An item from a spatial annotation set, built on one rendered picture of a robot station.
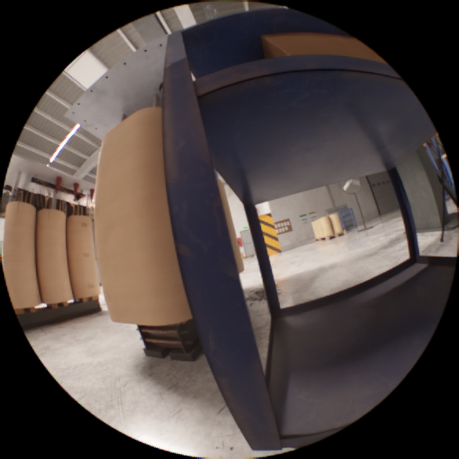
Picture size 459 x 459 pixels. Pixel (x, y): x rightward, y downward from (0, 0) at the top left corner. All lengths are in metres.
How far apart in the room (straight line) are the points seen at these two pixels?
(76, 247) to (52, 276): 0.48
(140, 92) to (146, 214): 0.82
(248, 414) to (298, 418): 0.12
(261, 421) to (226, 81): 0.30
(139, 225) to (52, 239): 1.56
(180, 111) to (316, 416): 0.37
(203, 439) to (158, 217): 0.59
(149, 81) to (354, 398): 1.31
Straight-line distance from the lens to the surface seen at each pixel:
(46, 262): 1.95
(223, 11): 9.95
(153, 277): 0.50
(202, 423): 0.47
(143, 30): 4.46
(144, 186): 0.56
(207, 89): 0.17
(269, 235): 5.89
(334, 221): 5.79
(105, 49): 10.63
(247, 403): 0.15
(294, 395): 0.31
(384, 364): 0.34
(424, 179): 2.01
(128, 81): 1.10
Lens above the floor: 0.37
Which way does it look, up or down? 9 degrees up
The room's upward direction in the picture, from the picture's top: 14 degrees counter-clockwise
